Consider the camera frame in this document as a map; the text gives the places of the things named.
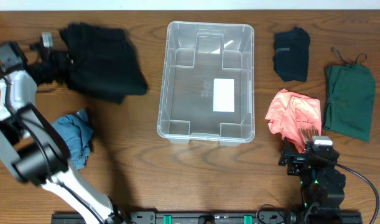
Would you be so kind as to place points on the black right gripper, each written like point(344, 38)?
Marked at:
point(298, 159)

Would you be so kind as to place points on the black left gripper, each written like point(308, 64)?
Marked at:
point(63, 65)

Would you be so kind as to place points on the large black garment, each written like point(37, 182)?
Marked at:
point(104, 63)

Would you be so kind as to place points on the blue cloth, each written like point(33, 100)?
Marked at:
point(75, 130)

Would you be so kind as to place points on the dark green camisole top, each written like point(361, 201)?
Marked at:
point(351, 90)

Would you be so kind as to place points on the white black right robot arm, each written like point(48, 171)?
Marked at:
point(321, 185)

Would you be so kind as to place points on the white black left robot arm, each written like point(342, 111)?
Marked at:
point(30, 148)

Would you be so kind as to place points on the pink printed shirt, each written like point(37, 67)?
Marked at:
point(289, 112)

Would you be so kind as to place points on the white label in bin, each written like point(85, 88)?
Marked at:
point(223, 95)

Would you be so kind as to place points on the small black folded garment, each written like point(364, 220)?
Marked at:
point(292, 55)

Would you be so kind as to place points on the clear plastic storage bin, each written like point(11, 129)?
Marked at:
point(196, 53)

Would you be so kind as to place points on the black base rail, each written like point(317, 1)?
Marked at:
point(218, 218)

